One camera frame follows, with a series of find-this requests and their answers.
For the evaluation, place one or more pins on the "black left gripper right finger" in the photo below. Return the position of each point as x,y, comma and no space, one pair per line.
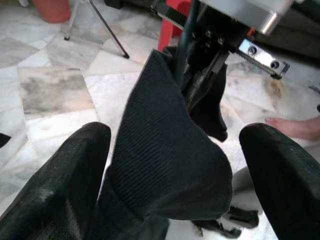
287,190

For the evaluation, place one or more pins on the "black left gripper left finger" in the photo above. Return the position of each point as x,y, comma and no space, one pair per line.
55,190

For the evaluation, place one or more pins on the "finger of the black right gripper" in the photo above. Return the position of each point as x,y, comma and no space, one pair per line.
207,105

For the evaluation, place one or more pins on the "black plastic hanger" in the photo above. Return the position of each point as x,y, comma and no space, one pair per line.
183,50

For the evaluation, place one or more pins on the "plain black shirt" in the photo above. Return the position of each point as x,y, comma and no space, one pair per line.
160,140

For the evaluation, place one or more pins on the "red plastic stool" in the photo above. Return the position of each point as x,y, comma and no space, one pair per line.
166,32

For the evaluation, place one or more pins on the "person's bare foot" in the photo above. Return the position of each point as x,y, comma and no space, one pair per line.
295,127

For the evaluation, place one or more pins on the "silver metal clothes rack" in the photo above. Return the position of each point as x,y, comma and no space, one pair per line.
110,32

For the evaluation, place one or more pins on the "orange bin green liner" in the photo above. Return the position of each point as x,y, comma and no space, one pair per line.
50,11

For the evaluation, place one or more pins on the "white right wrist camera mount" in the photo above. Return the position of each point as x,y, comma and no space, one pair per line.
237,12

